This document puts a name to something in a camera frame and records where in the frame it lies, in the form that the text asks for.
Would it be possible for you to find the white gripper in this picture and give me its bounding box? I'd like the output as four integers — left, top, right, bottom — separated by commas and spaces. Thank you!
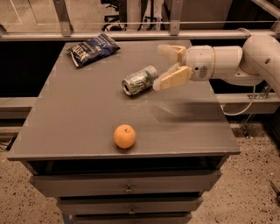
152, 45, 215, 91

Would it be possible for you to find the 7up soda can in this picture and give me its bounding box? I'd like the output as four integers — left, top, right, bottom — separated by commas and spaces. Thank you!
122, 66, 158, 95

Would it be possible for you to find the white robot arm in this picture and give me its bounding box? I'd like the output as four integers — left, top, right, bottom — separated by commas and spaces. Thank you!
153, 35, 280, 96

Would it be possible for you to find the black office chair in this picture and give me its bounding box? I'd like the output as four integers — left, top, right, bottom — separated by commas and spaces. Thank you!
100, 0, 128, 32

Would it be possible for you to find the blue chip bag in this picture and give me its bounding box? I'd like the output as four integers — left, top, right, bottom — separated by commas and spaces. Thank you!
67, 33, 121, 68

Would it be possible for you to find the orange fruit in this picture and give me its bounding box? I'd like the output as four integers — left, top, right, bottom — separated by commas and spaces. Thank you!
113, 124, 136, 149

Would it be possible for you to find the metal railing frame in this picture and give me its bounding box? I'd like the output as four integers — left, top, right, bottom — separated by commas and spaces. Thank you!
0, 0, 280, 41

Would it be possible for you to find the white cable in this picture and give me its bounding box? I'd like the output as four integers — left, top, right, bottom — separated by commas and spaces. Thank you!
220, 84, 257, 117

